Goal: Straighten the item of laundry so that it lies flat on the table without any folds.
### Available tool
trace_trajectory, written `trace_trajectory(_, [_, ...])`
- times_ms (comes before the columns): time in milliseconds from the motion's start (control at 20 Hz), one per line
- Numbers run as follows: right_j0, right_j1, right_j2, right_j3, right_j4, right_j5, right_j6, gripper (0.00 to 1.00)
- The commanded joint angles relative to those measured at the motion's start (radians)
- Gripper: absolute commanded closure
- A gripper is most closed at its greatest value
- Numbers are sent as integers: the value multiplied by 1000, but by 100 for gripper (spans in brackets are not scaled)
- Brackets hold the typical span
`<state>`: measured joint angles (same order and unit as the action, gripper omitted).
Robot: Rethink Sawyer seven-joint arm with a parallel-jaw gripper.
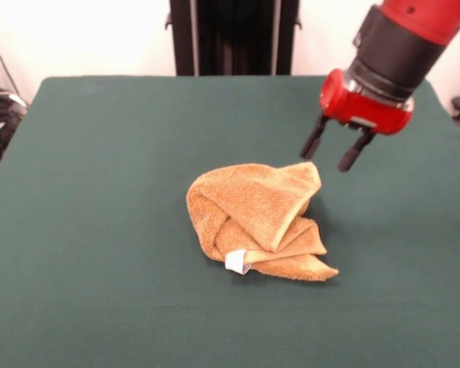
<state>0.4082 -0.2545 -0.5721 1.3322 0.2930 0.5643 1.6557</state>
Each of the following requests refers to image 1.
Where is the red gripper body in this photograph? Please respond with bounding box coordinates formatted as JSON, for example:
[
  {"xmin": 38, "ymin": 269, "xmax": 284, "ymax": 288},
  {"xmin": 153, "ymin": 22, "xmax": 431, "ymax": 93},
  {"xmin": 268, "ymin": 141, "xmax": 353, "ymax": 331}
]
[{"xmin": 317, "ymin": 68, "xmax": 413, "ymax": 136}]

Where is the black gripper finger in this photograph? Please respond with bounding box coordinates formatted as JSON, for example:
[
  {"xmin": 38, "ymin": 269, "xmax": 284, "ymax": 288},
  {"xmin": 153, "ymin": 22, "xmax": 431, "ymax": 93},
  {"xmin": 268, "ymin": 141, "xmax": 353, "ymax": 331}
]
[
  {"xmin": 299, "ymin": 113, "xmax": 330, "ymax": 160},
  {"xmin": 337, "ymin": 129, "xmax": 375, "ymax": 173}
]

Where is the orange-tan terry towel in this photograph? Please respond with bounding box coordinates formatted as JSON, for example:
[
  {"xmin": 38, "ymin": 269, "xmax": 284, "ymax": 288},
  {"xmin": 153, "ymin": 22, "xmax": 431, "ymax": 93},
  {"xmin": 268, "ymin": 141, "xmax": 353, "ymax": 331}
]
[{"xmin": 185, "ymin": 161, "xmax": 340, "ymax": 283}]

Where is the dark green table cloth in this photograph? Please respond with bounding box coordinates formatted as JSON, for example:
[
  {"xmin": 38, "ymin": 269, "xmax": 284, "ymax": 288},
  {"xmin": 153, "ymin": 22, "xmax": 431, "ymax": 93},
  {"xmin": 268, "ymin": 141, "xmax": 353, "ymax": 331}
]
[{"xmin": 0, "ymin": 74, "xmax": 460, "ymax": 368}]

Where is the black stand frame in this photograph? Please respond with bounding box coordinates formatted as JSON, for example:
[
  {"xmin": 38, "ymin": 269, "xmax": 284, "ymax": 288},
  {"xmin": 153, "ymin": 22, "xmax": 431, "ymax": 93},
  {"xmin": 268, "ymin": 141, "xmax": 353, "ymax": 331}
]
[{"xmin": 163, "ymin": 0, "xmax": 304, "ymax": 77}]

